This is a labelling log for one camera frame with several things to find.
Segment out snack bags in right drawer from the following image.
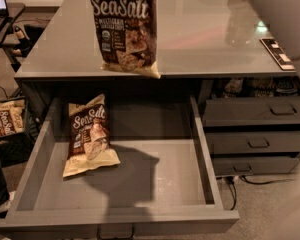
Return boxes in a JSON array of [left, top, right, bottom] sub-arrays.
[[215, 77, 300, 98]]

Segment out chip bags in crate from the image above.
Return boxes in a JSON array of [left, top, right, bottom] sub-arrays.
[[0, 99, 25, 137]]

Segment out brown Sea Salt chip bag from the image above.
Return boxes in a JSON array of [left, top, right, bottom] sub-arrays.
[[90, 0, 161, 79]]

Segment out black plastic crate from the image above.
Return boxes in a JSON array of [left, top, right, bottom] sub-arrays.
[[0, 97, 38, 167]]

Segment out open grey top drawer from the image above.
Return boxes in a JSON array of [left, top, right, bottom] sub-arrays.
[[0, 97, 239, 240]]

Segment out grey right bottom drawer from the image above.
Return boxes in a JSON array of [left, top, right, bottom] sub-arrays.
[[212, 156, 300, 176]]

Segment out black floor cable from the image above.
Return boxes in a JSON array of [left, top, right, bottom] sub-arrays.
[[223, 173, 298, 211]]

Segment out black white fiducial marker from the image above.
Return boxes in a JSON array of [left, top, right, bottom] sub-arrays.
[[260, 38, 295, 71]]

